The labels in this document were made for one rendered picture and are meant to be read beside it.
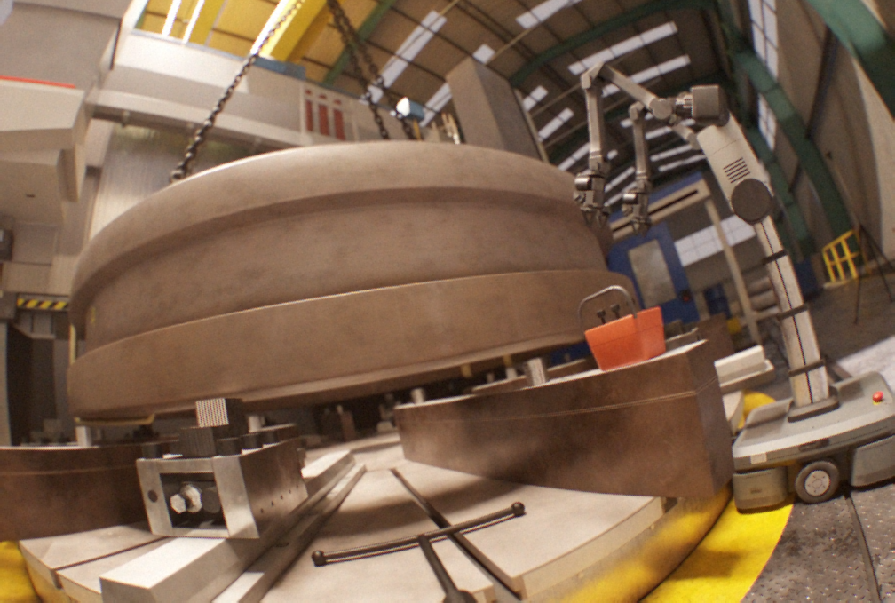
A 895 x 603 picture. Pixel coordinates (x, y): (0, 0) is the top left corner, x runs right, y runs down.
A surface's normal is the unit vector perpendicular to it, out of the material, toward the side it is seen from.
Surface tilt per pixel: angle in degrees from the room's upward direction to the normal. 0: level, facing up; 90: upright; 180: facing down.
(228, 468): 90
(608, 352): 97
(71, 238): 90
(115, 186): 90
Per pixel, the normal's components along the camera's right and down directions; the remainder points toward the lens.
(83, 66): 0.69, -0.36
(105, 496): 0.92, -0.30
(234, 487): 0.05, -0.31
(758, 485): -0.79, 0.00
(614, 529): 0.35, -0.36
